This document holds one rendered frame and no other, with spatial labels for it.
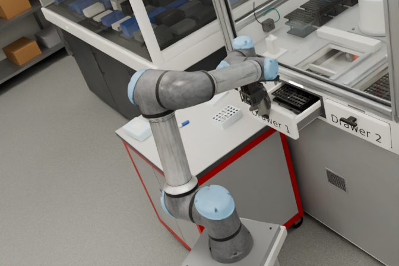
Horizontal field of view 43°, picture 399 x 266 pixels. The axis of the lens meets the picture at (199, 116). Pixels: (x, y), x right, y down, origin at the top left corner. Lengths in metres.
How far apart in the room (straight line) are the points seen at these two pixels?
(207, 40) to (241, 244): 1.41
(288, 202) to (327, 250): 0.31
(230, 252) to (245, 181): 0.69
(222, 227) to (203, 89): 0.45
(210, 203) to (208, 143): 0.68
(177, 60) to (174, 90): 1.30
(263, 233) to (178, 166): 0.38
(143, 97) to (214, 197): 0.39
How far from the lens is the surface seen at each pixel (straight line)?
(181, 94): 1.43
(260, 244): 1.74
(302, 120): 2.04
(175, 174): 1.63
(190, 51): 2.75
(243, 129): 2.25
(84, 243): 3.22
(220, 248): 1.69
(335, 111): 2.01
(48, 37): 5.61
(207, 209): 1.58
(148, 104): 1.51
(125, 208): 3.29
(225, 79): 1.54
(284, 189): 2.54
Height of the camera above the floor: 2.09
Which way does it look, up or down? 33 degrees down
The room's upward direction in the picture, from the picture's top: 19 degrees counter-clockwise
